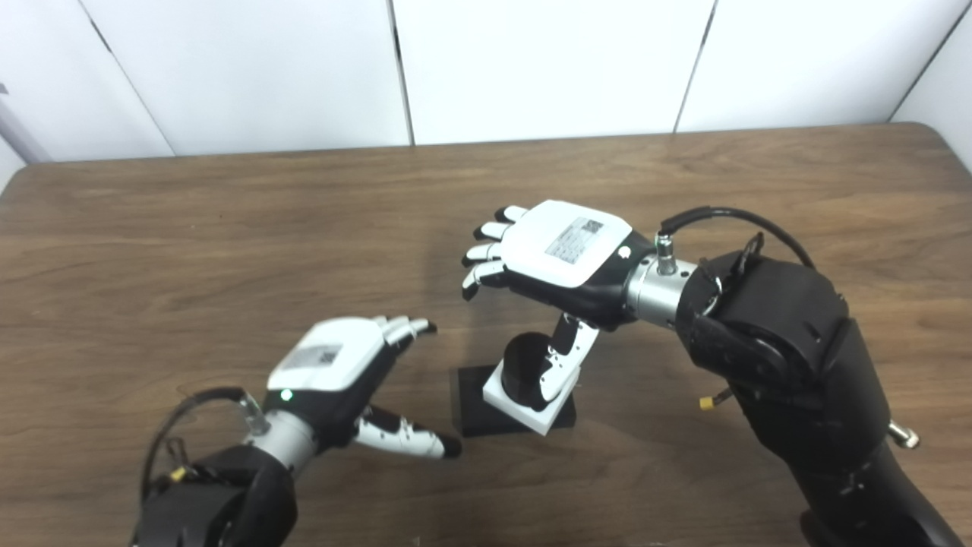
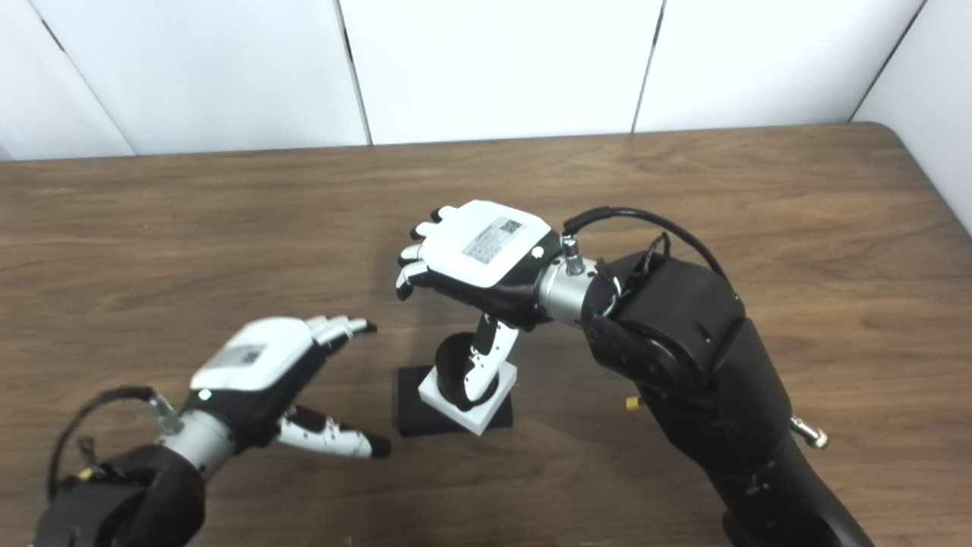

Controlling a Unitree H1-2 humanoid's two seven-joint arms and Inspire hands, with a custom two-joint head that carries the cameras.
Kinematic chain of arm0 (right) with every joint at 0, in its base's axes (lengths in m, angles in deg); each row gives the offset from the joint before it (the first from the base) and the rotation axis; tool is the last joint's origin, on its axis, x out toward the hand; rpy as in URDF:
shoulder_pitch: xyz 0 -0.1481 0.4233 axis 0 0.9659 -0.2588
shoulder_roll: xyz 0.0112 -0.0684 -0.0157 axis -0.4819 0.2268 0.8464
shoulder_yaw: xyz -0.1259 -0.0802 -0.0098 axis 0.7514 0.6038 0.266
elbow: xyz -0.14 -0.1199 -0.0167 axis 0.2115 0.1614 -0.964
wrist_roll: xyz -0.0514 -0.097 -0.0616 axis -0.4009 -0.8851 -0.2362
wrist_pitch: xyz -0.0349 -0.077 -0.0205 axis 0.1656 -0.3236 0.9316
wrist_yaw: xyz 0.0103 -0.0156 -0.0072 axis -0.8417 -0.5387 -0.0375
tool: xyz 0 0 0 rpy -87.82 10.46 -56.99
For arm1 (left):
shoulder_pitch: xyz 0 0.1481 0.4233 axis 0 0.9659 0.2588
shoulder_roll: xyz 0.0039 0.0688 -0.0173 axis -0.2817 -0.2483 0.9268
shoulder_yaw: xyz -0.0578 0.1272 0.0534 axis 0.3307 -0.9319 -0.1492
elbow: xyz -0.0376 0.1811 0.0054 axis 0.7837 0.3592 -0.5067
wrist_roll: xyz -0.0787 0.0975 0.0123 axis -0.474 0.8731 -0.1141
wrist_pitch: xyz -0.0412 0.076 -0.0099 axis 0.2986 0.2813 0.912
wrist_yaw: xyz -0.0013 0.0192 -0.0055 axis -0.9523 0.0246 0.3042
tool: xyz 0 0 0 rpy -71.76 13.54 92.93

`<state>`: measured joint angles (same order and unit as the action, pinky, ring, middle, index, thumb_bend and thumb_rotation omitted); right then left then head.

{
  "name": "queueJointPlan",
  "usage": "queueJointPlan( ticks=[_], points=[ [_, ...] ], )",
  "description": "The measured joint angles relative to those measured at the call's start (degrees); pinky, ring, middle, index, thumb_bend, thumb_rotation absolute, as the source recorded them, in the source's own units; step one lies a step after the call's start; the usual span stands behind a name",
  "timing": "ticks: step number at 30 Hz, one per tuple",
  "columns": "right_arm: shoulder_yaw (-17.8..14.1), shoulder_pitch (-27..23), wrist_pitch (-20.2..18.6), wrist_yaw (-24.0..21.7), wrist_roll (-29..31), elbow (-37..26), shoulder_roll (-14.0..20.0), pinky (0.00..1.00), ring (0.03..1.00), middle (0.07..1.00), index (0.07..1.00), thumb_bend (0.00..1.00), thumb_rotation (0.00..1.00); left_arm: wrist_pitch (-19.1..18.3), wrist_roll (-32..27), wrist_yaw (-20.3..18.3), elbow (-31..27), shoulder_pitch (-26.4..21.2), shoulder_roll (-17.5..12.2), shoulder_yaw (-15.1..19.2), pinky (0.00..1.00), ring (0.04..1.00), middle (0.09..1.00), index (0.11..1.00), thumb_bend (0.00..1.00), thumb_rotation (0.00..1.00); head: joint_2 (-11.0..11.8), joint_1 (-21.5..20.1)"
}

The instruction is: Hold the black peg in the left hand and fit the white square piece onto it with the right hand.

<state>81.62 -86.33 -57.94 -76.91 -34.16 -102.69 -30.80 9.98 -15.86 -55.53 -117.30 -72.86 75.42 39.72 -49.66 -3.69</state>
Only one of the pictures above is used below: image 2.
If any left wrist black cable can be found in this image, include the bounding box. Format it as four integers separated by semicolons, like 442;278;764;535
47;386;183;498

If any black peg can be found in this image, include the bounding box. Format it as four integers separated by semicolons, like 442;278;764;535
396;332;514;438

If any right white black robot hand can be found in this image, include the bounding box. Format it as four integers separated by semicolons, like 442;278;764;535
395;200;563;411

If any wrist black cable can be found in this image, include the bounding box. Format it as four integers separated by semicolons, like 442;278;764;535
47;386;183;498
562;206;726;278

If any white square piece with hole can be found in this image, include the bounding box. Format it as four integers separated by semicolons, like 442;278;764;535
417;363;519;436

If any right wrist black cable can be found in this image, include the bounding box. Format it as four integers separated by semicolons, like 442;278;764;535
562;206;726;278

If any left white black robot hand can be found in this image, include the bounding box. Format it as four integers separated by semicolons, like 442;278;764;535
186;315;392;460

